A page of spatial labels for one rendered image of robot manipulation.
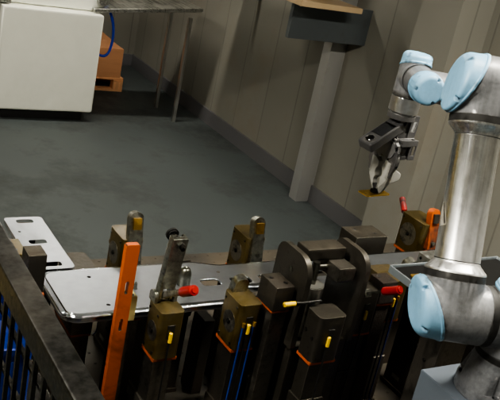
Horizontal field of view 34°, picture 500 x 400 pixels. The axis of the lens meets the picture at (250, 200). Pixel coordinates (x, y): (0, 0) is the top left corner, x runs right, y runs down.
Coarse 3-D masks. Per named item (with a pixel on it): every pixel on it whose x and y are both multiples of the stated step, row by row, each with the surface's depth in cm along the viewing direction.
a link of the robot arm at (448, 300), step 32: (480, 64) 147; (448, 96) 151; (480, 96) 147; (480, 128) 148; (480, 160) 148; (448, 192) 151; (480, 192) 148; (448, 224) 150; (480, 224) 149; (448, 256) 149; (480, 256) 150; (416, 288) 152; (448, 288) 147; (480, 288) 148; (416, 320) 151; (448, 320) 147; (480, 320) 147
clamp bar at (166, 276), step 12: (168, 240) 171; (180, 240) 170; (168, 252) 171; (180, 252) 172; (168, 264) 172; (180, 264) 174; (168, 276) 174; (156, 288) 177; (168, 288) 176; (168, 300) 178
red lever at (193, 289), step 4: (180, 288) 169; (184, 288) 167; (188, 288) 166; (192, 288) 165; (196, 288) 165; (164, 292) 176; (168, 292) 174; (172, 292) 172; (176, 292) 171; (180, 292) 168; (184, 292) 167; (188, 292) 165; (192, 292) 165; (196, 292) 165; (164, 296) 176; (168, 296) 174; (172, 296) 173; (184, 296) 168; (188, 296) 167
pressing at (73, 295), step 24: (192, 264) 208; (216, 264) 212; (240, 264) 214; (264, 264) 217; (48, 288) 184; (72, 288) 185; (96, 288) 187; (144, 288) 192; (216, 288) 199; (72, 312) 176; (96, 312) 177; (144, 312) 182
